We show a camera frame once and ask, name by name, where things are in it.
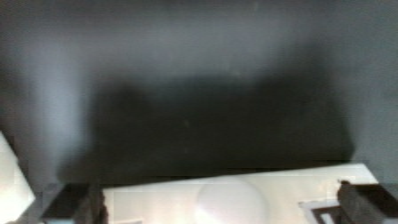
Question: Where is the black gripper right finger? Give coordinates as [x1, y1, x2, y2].
[338, 181, 398, 224]

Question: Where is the white border rail frame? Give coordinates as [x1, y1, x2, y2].
[0, 133, 36, 224]

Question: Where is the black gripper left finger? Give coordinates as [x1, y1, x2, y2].
[41, 183, 109, 224]

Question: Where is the white front drawer box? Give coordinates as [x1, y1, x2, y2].
[103, 163, 377, 224]

